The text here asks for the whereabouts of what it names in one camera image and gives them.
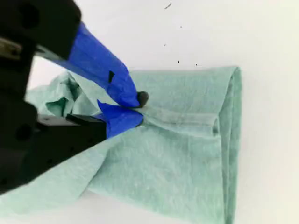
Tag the green t-shirt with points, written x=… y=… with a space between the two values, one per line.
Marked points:
x=175 y=163

